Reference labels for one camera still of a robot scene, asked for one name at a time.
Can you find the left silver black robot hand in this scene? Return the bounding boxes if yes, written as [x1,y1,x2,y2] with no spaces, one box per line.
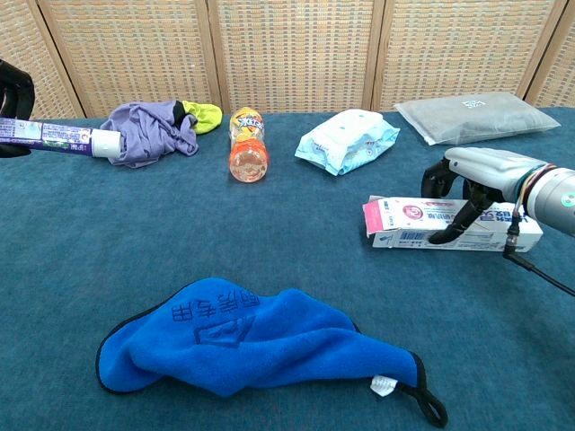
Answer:
[0,57,36,159]

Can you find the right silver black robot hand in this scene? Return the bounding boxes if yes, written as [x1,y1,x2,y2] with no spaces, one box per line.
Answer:
[420,146,556,246]

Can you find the purple toothpaste tube white cap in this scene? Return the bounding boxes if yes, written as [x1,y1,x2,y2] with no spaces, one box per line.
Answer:
[0,117,122,161]

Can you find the white toothpaste carton box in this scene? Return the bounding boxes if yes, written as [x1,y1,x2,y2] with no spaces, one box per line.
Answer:
[362,195,544,251]

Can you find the light blue wet wipes pack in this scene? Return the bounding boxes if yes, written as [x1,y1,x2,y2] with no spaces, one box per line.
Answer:
[294,110,401,177]

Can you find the grey cloth in clear bag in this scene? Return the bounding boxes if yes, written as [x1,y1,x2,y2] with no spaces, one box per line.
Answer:
[394,92,562,146]

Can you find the crumpled purple cloth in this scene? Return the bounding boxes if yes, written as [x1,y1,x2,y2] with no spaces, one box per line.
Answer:
[99,101,199,169]

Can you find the yellow-green and black sock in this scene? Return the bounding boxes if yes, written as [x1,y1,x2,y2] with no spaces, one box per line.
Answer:
[172,100,224,136]

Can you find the orange drink plastic bottle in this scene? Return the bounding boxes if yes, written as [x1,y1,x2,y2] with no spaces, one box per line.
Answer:
[228,106,270,183]

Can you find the woven wooden folding screen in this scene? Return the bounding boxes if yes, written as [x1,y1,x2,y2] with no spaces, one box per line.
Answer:
[0,0,575,123]

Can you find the blue microfibre towel black trim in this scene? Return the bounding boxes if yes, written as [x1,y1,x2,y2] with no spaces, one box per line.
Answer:
[95,277,449,428]

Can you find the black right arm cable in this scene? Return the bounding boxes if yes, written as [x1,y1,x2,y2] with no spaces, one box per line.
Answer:
[501,201,575,297]

